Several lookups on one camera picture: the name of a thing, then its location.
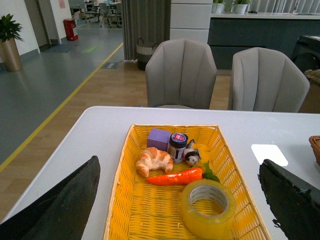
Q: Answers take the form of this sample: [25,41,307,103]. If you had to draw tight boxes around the red bin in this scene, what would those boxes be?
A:
[63,18,79,41]

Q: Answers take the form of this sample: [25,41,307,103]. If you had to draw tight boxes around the yellow woven basket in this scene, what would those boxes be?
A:
[103,124,270,240]

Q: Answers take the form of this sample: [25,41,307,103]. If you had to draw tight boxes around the white label sticker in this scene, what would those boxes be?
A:
[251,144,289,167]

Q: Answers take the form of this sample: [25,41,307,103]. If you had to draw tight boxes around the small dark jar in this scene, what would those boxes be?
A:
[168,132,188,164]

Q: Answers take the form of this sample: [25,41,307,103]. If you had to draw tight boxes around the orange toy carrot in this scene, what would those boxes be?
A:
[146,162,221,186]

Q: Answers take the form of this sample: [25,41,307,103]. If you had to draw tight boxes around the grey left chair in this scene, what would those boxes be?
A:
[145,38,217,110]

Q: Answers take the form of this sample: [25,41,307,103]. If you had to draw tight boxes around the grey chair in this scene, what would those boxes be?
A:
[228,47,310,113]
[145,38,217,110]

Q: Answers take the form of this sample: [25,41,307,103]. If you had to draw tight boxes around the brown wicker basket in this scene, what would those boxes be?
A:
[308,135,320,165]

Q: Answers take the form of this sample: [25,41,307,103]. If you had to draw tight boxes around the toy croissant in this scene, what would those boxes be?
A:
[136,147,174,178]

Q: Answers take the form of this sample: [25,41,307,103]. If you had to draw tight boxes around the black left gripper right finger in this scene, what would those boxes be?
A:
[258,159,320,240]

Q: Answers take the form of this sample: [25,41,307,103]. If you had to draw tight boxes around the potted plant gold pot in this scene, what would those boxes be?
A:
[0,13,25,73]

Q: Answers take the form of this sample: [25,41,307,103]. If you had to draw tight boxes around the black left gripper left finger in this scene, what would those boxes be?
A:
[0,156,101,240]

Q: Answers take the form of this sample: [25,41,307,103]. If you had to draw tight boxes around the white potted plant on counter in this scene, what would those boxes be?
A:
[232,0,250,15]

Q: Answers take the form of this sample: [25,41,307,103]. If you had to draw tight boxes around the grey right chair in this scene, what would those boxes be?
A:
[228,47,310,113]

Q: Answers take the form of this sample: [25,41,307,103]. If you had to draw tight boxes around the black white animal figurine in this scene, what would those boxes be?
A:
[183,139,201,167]

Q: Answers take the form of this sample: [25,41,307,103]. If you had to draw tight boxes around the purple foam block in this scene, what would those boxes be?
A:
[146,128,171,152]

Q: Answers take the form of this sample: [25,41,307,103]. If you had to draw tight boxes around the dark woven laundry basket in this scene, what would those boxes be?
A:
[136,37,159,71]

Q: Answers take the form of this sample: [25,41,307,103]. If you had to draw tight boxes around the yellow packing tape roll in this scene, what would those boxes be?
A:
[181,179,237,240]

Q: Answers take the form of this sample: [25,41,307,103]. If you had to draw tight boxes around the dark grey counter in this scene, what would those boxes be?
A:
[207,13,320,71]

